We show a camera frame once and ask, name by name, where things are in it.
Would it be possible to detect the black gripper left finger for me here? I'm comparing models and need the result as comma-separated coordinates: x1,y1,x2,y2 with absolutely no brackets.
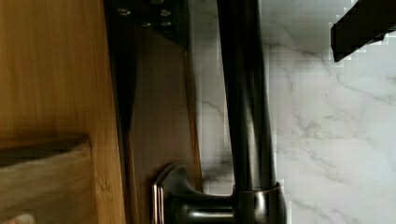
105,0,190,52

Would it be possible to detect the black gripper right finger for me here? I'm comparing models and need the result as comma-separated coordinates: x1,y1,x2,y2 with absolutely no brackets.
331,0,396,62

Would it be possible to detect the wooden drawer front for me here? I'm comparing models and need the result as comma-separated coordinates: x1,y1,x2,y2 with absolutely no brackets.
109,27,203,224

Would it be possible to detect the dark metal drawer handle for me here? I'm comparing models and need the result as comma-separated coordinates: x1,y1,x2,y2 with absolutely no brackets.
151,0,287,224

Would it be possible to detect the wooden drawer cabinet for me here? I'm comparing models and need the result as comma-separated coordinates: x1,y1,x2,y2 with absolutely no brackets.
0,0,126,224

